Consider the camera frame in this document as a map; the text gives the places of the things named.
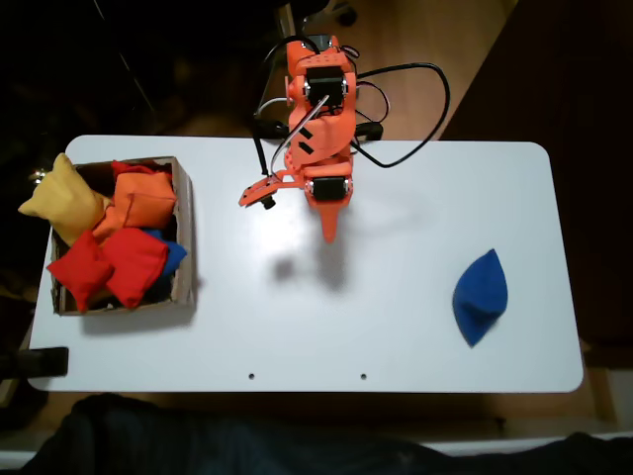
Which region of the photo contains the black clamp block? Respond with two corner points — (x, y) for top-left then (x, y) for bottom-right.
(0, 346), (69, 381)

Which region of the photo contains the orange gripper camera mount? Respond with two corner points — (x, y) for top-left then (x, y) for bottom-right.
(238, 168), (306, 212)

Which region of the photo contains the thin servo wire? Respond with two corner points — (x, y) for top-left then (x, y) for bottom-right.
(355, 80), (393, 124)

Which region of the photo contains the black camera cable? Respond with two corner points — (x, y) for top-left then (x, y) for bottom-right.
(252, 34), (452, 179)

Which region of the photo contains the metal office chair base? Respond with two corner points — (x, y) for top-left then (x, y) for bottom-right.
(274, 0), (358, 39)

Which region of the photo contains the blue bean bag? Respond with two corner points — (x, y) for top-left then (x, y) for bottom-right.
(142, 227), (189, 278)
(452, 247), (509, 349)

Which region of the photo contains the light wooden post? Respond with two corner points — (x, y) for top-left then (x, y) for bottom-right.
(582, 339), (619, 428)

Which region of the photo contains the brown cardboard box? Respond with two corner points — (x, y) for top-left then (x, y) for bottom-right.
(50, 155), (197, 318)

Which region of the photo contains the white cable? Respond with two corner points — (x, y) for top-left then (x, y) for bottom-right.
(255, 96), (293, 118)

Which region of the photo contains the person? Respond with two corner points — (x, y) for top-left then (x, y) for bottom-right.
(19, 393), (633, 475)

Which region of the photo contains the red bean bag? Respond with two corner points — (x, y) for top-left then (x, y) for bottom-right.
(109, 159), (173, 182)
(46, 228), (116, 313)
(101, 226), (170, 310)

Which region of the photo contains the yellow bean bag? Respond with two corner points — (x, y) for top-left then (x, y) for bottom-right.
(18, 152), (113, 247)

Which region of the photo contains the orange bean bag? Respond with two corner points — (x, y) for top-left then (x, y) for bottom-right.
(91, 191), (178, 244)
(112, 170), (175, 204)

